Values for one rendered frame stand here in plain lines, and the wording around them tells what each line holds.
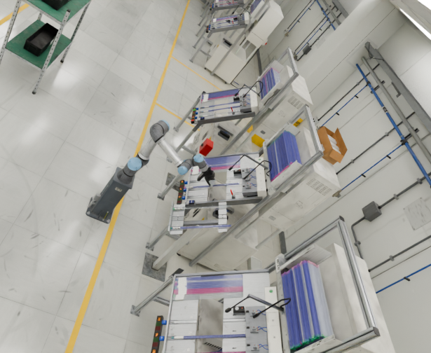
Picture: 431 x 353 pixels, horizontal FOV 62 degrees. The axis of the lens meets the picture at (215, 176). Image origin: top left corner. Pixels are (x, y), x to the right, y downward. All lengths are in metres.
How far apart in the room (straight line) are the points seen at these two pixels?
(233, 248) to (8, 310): 2.02
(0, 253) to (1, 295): 0.34
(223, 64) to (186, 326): 5.90
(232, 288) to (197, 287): 0.25
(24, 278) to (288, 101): 3.19
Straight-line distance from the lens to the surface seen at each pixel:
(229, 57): 7.61
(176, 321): 2.67
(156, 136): 3.02
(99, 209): 3.67
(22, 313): 3.14
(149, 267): 3.70
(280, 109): 4.42
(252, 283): 2.73
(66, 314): 3.22
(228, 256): 3.90
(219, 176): 4.99
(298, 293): 2.38
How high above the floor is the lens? 2.85
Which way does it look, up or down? 33 degrees down
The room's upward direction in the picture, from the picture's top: 44 degrees clockwise
